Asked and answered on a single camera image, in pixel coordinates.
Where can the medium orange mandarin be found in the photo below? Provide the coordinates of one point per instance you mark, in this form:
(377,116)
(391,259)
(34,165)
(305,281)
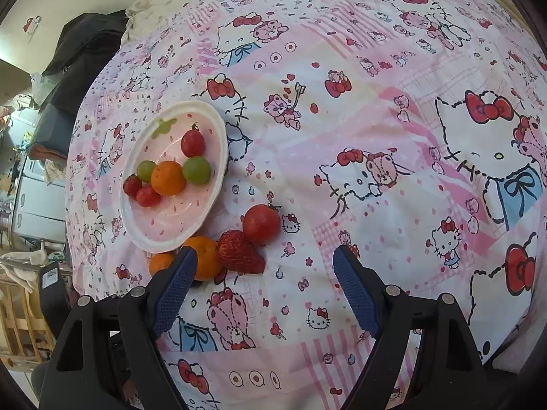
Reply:
(167,178)

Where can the pink strawberry pattern plate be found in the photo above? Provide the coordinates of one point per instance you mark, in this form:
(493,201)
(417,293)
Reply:
(182,153)

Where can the small orange mandarin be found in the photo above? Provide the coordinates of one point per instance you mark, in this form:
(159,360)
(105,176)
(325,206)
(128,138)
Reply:
(158,262)

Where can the large red strawberry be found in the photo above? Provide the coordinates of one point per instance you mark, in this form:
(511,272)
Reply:
(237,253)

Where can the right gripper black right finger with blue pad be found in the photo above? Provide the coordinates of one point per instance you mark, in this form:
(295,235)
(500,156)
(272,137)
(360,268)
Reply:
(448,373)

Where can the red tomato with stem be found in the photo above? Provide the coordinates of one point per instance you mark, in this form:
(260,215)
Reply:
(261,224)

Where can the small red grape tomato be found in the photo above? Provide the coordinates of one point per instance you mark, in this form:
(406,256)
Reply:
(132,185)

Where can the white drawer cabinet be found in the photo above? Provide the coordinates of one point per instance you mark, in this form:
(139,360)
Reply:
(39,208)

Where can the small green grape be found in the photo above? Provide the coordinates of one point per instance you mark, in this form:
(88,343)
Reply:
(144,170)

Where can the green lime fruit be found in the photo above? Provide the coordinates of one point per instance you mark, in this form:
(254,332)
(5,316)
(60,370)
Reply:
(197,170)

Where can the dark red cherry tomato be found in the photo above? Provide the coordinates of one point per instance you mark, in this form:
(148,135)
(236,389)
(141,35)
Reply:
(193,142)

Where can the black clothing pile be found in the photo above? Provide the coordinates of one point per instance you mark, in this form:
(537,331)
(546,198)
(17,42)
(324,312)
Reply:
(85,46)

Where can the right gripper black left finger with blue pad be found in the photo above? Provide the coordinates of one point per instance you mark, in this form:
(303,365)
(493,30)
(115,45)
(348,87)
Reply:
(104,344)

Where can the large orange mandarin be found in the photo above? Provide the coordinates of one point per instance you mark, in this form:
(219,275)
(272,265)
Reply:
(209,265)

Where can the pink Hello Kitty bedsheet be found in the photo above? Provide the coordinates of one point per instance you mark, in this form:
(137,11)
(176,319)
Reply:
(413,131)

